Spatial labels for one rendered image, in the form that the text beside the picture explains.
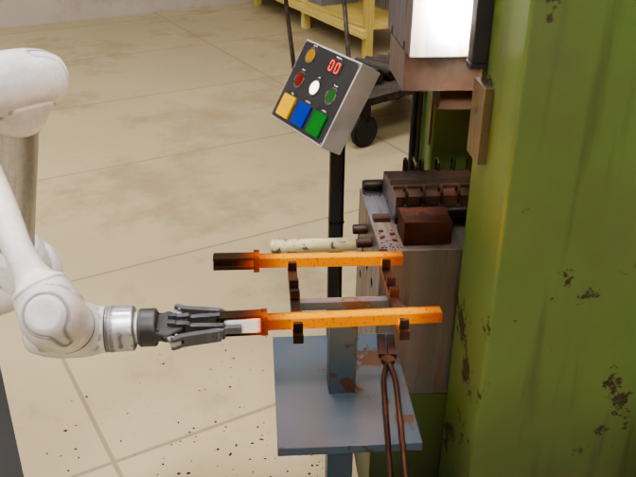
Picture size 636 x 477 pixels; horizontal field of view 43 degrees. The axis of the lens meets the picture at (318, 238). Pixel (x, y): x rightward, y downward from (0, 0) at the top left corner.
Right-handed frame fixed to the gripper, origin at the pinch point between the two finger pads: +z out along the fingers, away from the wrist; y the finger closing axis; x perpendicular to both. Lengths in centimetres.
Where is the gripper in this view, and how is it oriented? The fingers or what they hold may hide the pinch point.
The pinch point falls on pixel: (242, 323)
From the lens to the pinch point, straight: 159.8
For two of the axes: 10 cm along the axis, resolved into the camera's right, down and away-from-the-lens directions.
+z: 10.0, -0.3, 0.9
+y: 0.9, 4.7, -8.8
